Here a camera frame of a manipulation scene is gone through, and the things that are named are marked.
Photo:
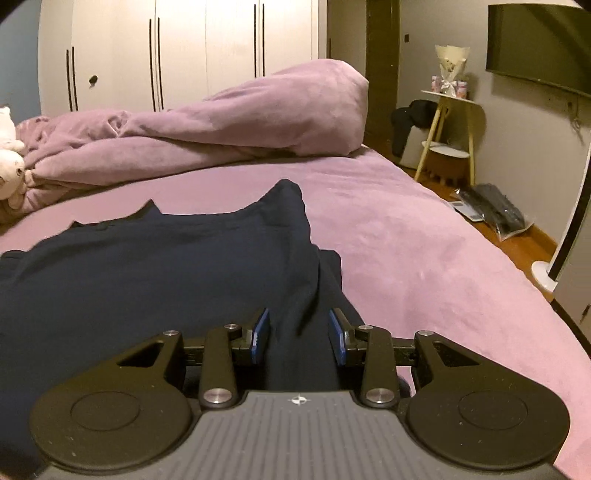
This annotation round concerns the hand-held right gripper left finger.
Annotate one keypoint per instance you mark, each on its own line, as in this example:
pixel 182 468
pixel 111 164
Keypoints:
pixel 262 334

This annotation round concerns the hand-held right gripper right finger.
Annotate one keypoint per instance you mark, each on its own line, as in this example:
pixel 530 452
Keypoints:
pixel 335 339

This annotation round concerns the dark navy zip jacket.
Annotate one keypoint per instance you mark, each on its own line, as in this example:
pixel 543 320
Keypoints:
pixel 138 277

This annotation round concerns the purple bed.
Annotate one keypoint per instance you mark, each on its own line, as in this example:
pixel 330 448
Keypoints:
pixel 415 254

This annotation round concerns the white paper sheet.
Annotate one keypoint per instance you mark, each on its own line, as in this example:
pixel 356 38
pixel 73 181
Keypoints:
pixel 464 210

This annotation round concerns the white bin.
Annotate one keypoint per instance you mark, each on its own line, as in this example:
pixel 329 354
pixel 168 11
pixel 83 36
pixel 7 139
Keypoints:
pixel 413 147

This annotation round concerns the black item in plastic bag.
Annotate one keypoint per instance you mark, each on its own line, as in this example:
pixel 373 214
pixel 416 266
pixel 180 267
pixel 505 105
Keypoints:
pixel 498 212

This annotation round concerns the small brown stool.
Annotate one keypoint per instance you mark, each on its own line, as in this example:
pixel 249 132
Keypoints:
pixel 445 164

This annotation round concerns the purple duvet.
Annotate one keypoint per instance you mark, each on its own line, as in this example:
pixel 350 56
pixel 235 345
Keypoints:
pixel 231 129

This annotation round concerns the black clothing heap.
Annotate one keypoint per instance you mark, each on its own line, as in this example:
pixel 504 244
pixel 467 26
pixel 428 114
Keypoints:
pixel 415 117

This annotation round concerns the white tower fan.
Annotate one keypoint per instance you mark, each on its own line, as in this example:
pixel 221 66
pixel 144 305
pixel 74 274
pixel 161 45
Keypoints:
pixel 570 230

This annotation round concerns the side table with yellow legs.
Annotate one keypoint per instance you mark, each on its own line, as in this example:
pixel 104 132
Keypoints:
pixel 455 99

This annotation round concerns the dark brown door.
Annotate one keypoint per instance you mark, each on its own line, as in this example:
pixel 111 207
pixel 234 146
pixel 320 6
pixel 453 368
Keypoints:
pixel 382 69

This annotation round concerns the small pink jar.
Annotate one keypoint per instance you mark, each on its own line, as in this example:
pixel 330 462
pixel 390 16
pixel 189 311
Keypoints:
pixel 435 84
pixel 461 88

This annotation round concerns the white wardrobe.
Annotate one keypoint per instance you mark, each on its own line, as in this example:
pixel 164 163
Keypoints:
pixel 194 46

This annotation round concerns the white plush toy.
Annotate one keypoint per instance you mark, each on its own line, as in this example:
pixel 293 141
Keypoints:
pixel 11 170

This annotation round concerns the wrapped flower bouquet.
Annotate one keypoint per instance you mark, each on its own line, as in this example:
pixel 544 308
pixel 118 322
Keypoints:
pixel 450 62

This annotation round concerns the black wall television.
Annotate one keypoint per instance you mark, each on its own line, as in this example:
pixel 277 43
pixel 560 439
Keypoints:
pixel 540 41

